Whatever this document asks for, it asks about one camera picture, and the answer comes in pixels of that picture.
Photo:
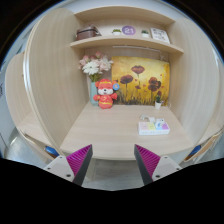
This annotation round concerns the small green plant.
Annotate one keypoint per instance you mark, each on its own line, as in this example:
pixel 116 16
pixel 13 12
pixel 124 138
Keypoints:
pixel 116 32
pixel 145 33

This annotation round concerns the small green plant right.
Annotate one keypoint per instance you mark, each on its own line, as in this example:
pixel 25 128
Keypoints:
pixel 145 33

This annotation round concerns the pink white flower bouquet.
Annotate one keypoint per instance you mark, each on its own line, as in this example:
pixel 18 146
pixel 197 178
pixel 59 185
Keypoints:
pixel 94 65

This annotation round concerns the white charger plug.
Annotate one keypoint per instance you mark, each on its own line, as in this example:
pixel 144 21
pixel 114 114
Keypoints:
pixel 159 122

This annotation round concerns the small cactus white pot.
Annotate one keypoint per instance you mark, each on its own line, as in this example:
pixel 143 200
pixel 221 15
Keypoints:
pixel 158 102

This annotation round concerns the white framed card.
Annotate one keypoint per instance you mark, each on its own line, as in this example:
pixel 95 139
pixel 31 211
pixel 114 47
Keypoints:
pixel 160 35

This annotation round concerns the wooden desk shelf unit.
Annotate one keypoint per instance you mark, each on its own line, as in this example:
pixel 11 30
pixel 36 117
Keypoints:
pixel 48 96

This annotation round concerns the light blue vase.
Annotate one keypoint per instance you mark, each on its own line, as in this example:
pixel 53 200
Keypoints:
pixel 93 92

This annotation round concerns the poppy flower painting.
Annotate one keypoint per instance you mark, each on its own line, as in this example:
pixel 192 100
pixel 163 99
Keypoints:
pixel 141 80

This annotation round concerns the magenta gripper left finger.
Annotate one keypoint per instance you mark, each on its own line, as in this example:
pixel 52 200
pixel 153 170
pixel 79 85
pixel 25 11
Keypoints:
pixel 72 167

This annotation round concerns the white pastel power strip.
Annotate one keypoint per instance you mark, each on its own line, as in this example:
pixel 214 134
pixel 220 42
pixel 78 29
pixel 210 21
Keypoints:
pixel 149 128

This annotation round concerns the small green plant left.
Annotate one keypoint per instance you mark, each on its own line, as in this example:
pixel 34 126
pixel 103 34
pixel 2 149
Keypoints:
pixel 116 32

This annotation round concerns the brown leather case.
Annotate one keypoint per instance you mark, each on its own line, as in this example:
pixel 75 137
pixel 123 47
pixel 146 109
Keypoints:
pixel 87 32

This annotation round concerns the purple round number sign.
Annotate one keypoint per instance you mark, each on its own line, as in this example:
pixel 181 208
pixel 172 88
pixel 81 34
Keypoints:
pixel 128 30

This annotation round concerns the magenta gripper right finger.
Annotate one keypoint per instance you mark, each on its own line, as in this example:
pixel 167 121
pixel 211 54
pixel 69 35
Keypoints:
pixel 153 167

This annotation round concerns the red plush bear toy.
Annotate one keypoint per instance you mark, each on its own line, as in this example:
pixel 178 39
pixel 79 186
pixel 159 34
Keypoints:
pixel 106 93

